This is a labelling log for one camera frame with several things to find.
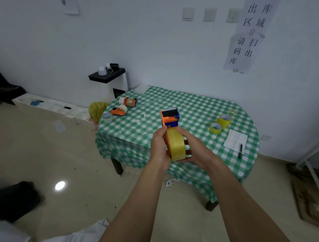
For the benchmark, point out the person's right hand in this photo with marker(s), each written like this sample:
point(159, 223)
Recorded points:
point(202, 154)

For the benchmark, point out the person's left hand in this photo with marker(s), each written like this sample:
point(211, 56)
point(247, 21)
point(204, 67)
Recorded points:
point(158, 149)

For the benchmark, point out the short yellow tape roll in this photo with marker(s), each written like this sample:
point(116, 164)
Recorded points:
point(214, 131)

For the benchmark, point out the orange blue tape dispenser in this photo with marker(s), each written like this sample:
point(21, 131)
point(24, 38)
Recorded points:
point(169, 119)
point(135, 102)
point(125, 101)
point(117, 112)

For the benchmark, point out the tall yellow tape roll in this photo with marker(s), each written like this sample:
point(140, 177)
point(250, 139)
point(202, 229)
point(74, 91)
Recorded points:
point(224, 123)

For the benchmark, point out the beige tape roll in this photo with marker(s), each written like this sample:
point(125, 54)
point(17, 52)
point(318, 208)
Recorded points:
point(123, 108)

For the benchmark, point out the brown tape roll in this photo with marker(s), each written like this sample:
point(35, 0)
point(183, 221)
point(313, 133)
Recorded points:
point(130, 102)

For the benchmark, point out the white printed tape roll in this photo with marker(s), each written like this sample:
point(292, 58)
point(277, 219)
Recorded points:
point(121, 101)

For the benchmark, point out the person's left forearm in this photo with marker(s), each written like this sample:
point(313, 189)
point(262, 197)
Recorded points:
point(139, 204)

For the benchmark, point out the person's right forearm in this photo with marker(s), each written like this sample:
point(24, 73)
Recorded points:
point(239, 207)

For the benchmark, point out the white paper sheet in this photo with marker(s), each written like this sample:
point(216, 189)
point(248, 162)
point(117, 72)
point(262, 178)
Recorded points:
point(234, 139)

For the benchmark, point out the white printed label scrap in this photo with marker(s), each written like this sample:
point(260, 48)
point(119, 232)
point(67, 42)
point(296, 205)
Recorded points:
point(170, 183)

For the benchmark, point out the black pen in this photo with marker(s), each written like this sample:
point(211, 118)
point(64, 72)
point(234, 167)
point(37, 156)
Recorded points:
point(240, 151)

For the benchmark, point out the dark table leg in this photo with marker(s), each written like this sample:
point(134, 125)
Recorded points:
point(211, 205)
point(117, 167)

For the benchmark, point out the green checkered tablecloth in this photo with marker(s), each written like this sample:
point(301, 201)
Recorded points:
point(194, 104)

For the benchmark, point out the white foam pad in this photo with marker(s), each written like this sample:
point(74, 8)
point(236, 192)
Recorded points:
point(142, 89)

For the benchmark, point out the pink plastic bag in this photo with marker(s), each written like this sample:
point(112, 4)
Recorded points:
point(96, 127)

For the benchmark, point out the yellow plastic bag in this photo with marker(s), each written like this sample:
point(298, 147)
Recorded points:
point(96, 111)

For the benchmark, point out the white cabinet with black top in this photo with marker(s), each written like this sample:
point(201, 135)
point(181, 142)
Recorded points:
point(109, 76)

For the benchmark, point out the black label printer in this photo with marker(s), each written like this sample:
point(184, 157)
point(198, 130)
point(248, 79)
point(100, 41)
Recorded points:
point(114, 66)

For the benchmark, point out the row of white boxes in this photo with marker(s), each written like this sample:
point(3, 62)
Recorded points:
point(57, 108)

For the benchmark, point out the white cloth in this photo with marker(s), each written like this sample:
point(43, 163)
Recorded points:
point(84, 234)

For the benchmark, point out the white metal rack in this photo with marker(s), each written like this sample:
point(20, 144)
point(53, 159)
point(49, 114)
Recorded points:
point(312, 174)

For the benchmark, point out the blue object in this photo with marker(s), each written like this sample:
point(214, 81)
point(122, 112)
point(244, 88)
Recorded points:
point(35, 102)

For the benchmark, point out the black chair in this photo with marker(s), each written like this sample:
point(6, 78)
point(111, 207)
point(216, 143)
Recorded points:
point(10, 91)

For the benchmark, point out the white board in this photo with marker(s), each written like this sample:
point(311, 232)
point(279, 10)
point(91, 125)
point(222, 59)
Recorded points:
point(12, 233)

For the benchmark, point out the white wall outlet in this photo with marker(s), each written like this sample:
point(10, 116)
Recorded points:
point(266, 137)

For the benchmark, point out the white wall switch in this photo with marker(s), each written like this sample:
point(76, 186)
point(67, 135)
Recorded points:
point(210, 15)
point(233, 15)
point(188, 14)

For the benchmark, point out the white printed wall paper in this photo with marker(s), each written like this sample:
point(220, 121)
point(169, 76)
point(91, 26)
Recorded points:
point(71, 7)

